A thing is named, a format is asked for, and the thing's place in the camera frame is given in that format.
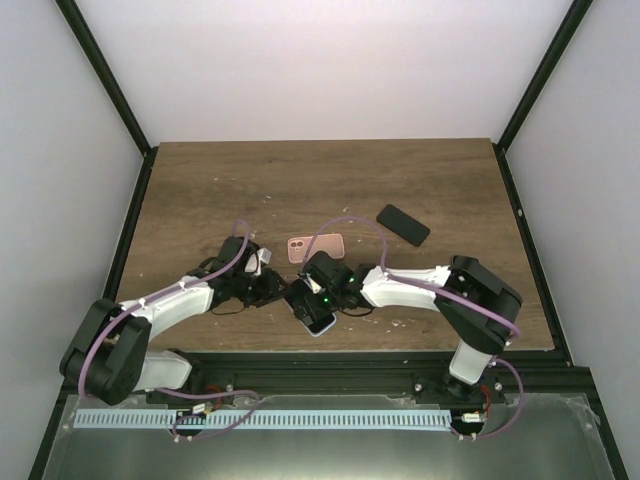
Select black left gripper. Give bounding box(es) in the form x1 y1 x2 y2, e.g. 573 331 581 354
232 268 293 308

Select light blue phone case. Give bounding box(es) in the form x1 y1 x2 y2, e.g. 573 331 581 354
284 279 336 337

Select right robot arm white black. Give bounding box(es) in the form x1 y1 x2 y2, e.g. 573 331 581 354
285 252 523 403

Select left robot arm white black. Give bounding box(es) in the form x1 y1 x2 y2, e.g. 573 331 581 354
59 236 287 406

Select pink phone case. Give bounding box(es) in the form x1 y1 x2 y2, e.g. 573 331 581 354
287 233 345 264

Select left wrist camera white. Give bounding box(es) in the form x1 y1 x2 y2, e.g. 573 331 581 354
244 248 272 277

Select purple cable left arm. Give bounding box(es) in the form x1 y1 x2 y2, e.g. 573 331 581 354
79 218 261 444

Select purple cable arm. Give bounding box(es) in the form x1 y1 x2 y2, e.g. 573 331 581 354
299 215 525 441
79 218 261 444

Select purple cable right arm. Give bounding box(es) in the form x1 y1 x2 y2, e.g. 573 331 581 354
299 215 525 441

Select light blue slotted cable duct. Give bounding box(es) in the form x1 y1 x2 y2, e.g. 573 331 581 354
73 409 452 432

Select metal base plate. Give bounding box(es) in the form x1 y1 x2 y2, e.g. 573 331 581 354
43 394 613 479

